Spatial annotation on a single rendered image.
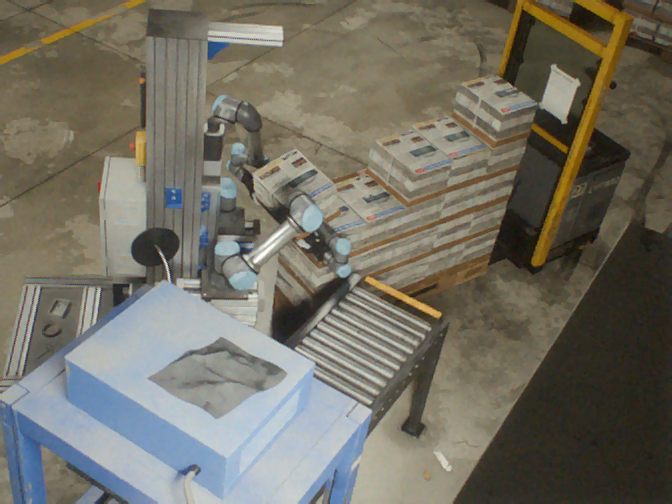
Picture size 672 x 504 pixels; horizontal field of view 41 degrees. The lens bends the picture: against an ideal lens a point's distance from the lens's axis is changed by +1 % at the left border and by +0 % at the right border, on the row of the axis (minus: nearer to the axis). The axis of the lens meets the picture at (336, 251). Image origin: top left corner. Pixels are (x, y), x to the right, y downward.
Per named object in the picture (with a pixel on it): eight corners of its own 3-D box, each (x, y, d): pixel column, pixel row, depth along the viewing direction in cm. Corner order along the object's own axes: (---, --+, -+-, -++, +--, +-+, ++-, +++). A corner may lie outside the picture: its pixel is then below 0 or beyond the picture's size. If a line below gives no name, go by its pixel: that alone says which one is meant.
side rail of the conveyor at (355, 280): (350, 289, 468) (353, 272, 460) (359, 294, 466) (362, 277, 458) (184, 458, 374) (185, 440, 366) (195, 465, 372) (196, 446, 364)
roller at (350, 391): (288, 356, 416) (289, 348, 413) (376, 405, 400) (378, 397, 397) (282, 362, 413) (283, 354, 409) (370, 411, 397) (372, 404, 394)
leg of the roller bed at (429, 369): (410, 421, 494) (435, 333, 451) (419, 427, 492) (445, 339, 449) (405, 428, 490) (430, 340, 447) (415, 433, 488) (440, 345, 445)
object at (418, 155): (374, 142, 509) (374, 140, 508) (412, 130, 524) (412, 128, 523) (416, 176, 488) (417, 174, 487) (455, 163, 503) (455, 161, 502)
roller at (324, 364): (296, 348, 421) (297, 340, 418) (383, 396, 405) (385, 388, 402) (290, 354, 417) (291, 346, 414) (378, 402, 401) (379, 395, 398)
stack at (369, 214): (270, 307, 548) (283, 197, 496) (417, 252, 608) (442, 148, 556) (306, 348, 526) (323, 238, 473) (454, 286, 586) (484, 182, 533)
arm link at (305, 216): (229, 278, 430) (314, 201, 428) (243, 297, 421) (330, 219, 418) (215, 267, 421) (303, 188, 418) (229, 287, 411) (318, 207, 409)
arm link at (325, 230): (273, 192, 426) (319, 240, 464) (284, 205, 419) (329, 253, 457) (292, 176, 425) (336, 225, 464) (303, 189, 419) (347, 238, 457)
